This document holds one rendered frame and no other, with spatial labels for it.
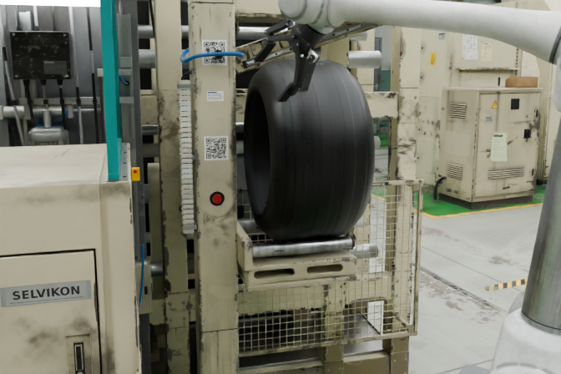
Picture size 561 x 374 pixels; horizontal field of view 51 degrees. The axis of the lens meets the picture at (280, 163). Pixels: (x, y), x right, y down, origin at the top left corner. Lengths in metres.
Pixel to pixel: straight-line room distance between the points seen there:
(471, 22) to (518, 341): 0.60
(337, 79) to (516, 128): 4.95
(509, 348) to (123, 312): 0.70
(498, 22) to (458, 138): 5.23
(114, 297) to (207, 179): 0.78
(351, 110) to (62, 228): 0.94
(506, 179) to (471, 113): 0.84
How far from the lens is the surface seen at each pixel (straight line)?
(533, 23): 1.24
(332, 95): 1.74
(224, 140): 1.81
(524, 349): 1.14
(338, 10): 1.20
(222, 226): 1.87
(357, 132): 1.71
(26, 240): 1.11
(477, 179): 6.36
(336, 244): 1.90
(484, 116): 6.32
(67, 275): 1.11
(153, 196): 2.59
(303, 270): 1.87
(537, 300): 1.14
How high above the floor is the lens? 1.47
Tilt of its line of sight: 9 degrees down
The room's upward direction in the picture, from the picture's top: straight up
